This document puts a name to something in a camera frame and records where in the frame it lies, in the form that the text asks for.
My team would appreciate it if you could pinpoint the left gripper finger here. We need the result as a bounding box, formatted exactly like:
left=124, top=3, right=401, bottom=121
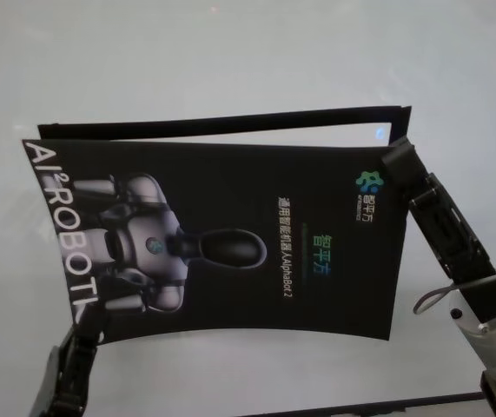
left=72, top=299, right=113, bottom=354

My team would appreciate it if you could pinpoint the thin grey cable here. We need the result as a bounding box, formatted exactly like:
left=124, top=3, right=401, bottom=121
left=412, top=262, right=496, bottom=316

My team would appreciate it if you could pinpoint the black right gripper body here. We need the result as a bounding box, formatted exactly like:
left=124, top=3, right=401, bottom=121
left=411, top=184, right=496, bottom=327

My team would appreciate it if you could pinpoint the short black tape strip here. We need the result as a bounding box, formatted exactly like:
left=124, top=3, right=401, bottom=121
left=387, top=108, right=413, bottom=149

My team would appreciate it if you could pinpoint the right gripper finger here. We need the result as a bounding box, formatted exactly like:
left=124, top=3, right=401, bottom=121
left=380, top=146, right=433, bottom=210
left=392, top=137, right=443, bottom=193

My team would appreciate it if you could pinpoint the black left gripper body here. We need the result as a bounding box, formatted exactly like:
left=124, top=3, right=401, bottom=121
left=25, top=328, right=101, bottom=417

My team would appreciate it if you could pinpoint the black robot print poster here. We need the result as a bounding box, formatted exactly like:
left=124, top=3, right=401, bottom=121
left=20, top=138, right=407, bottom=348

